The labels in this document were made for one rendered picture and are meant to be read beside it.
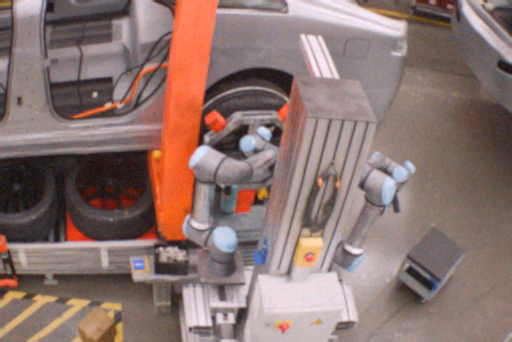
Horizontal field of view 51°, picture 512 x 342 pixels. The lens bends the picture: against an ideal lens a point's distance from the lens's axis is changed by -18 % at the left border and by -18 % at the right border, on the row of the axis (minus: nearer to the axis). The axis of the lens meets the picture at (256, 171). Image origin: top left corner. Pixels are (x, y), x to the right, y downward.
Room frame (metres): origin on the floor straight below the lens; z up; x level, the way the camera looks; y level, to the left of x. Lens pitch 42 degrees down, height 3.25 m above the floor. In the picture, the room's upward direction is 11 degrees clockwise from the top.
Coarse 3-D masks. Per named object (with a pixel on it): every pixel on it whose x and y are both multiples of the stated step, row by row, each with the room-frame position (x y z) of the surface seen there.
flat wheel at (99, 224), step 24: (72, 168) 2.77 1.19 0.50; (96, 168) 2.90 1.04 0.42; (120, 168) 2.97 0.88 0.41; (144, 168) 2.91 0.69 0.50; (72, 192) 2.56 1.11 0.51; (96, 192) 2.63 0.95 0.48; (120, 192) 2.70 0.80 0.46; (144, 192) 2.71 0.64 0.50; (72, 216) 2.48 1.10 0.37; (96, 216) 2.42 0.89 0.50; (120, 216) 2.46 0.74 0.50; (144, 216) 2.56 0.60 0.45; (96, 240) 2.40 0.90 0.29; (120, 240) 2.43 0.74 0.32
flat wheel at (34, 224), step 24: (0, 168) 2.61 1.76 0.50; (24, 168) 2.71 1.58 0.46; (48, 168) 2.72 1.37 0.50; (0, 192) 2.41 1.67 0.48; (24, 192) 2.47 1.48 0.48; (48, 192) 2.51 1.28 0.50; (0, 216) 2.19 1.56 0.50; (24, 216) 2.25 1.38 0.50; (48, 216) 2.38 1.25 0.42; (24, 240) 2.19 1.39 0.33
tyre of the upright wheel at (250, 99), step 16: (240, 80) 3.07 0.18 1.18; (256, 80) 3.10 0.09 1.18; (208, 96) 2.98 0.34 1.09; (224, 96) 2.94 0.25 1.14; (240, 96) 2.92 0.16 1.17; (256, 96) 2.93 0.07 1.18; (272, 96) 2.99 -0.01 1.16; (288, 96) 3.17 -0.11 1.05; (208, 112) 2.86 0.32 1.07; (224, 112) 2.84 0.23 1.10; (208, 128) 2.81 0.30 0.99
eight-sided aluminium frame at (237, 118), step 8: (240, 112) 2.84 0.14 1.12; (248, 112) 2.85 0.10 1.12; (256, 112) 2.86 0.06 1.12; (264, 112) 2.88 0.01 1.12; (272, 112) 2.89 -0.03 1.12; (232, 120) 2.80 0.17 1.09; (240, 120) 2.78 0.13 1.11; (248, 120) 2.80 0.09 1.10; (256, 120) 2.82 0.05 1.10; (264, 120) 2.83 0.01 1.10; (272, 120) 2.84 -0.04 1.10; (280, 120) 2.86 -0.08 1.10; (224, 128) 2.76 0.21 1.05; (232, 128) 2.77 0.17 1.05; (208, 136) 2.76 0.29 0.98; (216, 136) 2.74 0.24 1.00; (208, 144) 2.73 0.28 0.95; (272, 176) 2.88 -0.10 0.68; (248, 184) 2.83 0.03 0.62; (256, 184) 2.84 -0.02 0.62; (264, 184) 2.86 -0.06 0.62
